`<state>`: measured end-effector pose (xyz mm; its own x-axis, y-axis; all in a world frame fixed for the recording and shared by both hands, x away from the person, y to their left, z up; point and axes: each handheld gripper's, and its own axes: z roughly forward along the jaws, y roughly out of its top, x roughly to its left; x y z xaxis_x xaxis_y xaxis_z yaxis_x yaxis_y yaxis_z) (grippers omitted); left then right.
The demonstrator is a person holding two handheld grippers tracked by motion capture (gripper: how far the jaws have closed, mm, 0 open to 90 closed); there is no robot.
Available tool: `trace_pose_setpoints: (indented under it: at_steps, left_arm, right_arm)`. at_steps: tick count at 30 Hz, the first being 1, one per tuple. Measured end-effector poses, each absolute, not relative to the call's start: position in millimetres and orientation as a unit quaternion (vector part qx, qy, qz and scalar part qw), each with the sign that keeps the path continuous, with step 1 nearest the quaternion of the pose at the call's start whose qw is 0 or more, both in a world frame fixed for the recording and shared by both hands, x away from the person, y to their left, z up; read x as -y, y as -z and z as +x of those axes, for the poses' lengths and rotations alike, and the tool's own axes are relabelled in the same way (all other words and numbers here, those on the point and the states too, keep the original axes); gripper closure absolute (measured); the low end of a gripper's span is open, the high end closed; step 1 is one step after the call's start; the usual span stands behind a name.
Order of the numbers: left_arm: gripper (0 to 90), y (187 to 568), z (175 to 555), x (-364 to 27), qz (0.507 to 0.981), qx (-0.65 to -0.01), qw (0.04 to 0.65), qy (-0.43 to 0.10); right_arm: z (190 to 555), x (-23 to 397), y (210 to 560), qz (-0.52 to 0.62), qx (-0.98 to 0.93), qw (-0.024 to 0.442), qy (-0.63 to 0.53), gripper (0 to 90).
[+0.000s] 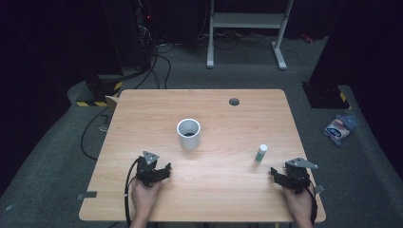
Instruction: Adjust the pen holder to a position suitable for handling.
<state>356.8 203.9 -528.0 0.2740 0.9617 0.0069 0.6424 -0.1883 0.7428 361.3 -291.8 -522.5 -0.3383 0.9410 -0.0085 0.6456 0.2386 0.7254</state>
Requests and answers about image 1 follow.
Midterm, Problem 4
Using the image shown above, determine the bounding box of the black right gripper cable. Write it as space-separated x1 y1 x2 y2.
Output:
303 180 319 226

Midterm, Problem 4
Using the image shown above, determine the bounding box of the white metal stand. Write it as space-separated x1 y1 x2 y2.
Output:
206 0 295 71

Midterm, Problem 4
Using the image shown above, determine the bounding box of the small red object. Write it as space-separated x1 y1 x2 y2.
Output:
299 32 316 45

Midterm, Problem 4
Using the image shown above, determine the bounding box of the white cup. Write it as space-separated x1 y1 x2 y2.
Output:
176 118 202 151

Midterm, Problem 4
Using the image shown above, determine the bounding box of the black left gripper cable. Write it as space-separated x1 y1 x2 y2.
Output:
124 157 141 228

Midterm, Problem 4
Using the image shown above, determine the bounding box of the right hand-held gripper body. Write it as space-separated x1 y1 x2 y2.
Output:
282 157 319 195

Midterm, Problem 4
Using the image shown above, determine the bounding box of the person's left hand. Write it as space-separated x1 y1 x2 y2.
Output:
130 178 163 219

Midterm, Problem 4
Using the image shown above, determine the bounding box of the dark equipment rack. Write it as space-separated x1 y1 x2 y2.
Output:
102 0 157 71

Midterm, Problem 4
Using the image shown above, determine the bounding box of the person's right hand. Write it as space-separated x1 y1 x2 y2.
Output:
282 185 314 220

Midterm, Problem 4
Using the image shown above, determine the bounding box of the black stand base striped edge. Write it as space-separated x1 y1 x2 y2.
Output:
75 74 124 108
301 81 352 110

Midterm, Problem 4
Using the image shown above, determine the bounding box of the blue white plastic packet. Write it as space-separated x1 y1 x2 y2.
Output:
323 114 358 146

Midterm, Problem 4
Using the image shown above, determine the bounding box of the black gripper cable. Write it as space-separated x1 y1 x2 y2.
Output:
124 157 141 228
303 180 319 226

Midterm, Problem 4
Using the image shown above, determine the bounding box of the small white green-capped bottle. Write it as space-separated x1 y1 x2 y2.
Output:
254 143 269 164

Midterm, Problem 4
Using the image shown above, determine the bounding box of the bundle of black floor cables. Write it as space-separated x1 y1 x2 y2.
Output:
132 41 177 90

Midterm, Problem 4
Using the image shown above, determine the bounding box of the long black floor cable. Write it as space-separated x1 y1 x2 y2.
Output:
80 106 110 162

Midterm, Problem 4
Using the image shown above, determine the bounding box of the brown cardboard piece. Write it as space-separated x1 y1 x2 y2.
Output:
105 95 120 112

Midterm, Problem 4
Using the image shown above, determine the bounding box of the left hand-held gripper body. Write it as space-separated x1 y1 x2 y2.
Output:
135 150 161 188

